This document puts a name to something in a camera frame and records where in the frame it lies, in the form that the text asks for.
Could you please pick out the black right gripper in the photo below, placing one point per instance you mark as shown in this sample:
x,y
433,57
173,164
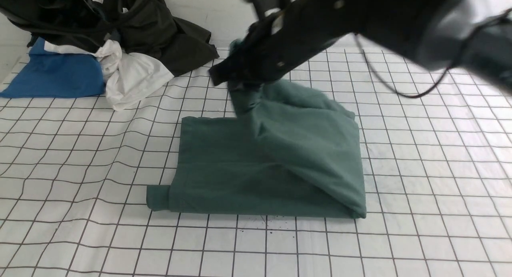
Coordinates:
x,y
287,34

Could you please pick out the green long-sleeved shirt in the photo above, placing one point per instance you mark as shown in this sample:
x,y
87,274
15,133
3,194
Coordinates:
x,y
290,151

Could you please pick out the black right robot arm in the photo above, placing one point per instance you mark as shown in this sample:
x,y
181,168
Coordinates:
x,y
434,34

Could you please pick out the dark olive garment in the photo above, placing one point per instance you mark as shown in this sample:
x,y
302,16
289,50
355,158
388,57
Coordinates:
x,y
181,46

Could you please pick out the white garment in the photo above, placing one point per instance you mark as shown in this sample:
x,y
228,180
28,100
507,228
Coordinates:
x,y
128,77

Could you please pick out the blue garment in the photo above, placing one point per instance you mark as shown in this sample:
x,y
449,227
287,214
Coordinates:
x,y
54,75

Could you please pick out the white grid-patterned tablecloth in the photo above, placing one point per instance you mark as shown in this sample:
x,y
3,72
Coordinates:
x,y
437,173

